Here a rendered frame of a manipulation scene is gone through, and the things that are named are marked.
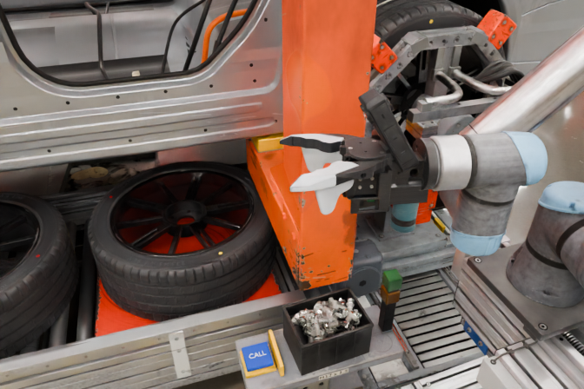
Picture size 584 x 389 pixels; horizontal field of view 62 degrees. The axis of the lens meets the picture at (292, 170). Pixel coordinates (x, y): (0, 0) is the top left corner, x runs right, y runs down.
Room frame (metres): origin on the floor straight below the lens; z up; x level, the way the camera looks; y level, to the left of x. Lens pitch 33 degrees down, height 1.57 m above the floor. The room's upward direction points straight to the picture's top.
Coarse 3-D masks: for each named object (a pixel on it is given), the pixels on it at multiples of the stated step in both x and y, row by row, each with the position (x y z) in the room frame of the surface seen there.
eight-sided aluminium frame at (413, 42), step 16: (416, 32) 1.44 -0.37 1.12; (432, 32) 1.46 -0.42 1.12; (448, 32) 1.44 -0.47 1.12; (464, 32) 1.44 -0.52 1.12; (480, 32) 1.46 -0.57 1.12; (400, 48) 1.43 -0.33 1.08; (416, 48) 1.39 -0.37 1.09; (432, 48) 1.41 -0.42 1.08; (480, 48) 1.46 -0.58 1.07; (400, 64) 1.39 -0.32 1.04; (384, 80) 1.37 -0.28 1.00; (496, 80) 1.52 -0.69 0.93; (368, 128) 1.36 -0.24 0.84
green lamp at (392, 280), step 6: (390, 270) 0.91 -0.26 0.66; (396, 270) 0.91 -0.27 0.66; (384, 276) 0.90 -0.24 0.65; (390, 276) 0.89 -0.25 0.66; (396, 276) 0.89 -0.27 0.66; (384, 282) 0.90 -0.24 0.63; (390, 282) 0.88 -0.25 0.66; (396, 282) 0.88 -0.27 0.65; (390, 288) 0.88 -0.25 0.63; (396, 288) 0.88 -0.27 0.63
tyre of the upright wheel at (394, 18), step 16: (384, 0) 1.64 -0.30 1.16; (400, 0) 1.61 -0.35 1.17; (416, 0) 1.60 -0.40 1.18; (432, 0) 1.58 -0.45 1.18; (384, 16) 1.53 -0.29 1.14; (400, 16) 1.49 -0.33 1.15; (416, 16) 1.48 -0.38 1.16; (432, 16) 1.50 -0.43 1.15; (448, 16) 1.52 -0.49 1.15; (464, 16) 1.53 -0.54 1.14; (480, 16) 1.56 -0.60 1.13; (384, 32) 1.46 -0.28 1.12; (400, 32) 1.47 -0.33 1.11
